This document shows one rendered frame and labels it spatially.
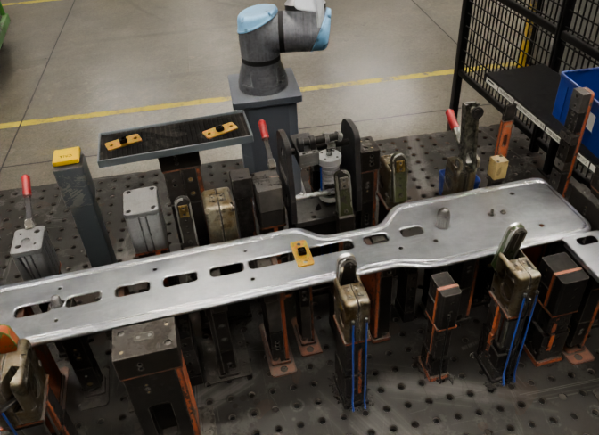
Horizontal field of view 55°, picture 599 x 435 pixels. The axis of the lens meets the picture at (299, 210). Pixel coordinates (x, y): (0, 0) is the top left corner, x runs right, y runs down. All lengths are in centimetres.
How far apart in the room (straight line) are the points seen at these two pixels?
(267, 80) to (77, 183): 61
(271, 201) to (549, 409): 79
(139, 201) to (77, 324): 30
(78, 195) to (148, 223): 24
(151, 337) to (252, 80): 87
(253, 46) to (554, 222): 92
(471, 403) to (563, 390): 22
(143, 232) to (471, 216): 77
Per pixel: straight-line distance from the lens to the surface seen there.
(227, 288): 124
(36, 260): 140
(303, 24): 166
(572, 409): 149
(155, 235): 135
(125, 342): 115
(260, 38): 167
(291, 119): 177
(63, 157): 147
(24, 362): 116
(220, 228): 135
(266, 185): 137
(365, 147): 143
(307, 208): 148
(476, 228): 139
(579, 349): 159
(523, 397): 147
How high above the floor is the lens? 187
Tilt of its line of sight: 38 degrees down
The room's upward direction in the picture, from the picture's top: 4 degrees counter-clockwise
